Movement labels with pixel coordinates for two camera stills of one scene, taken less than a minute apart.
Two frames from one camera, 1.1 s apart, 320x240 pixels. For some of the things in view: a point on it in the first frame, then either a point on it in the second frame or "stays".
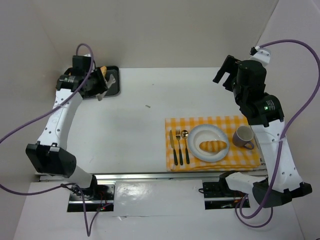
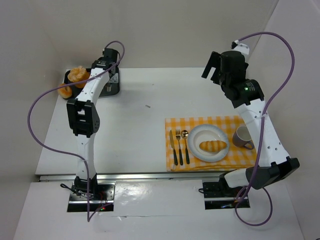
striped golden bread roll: (212, 146) stays
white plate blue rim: (206, 132) stays
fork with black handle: (178, 135) stays
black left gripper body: (100, 81) -> (111, 81)
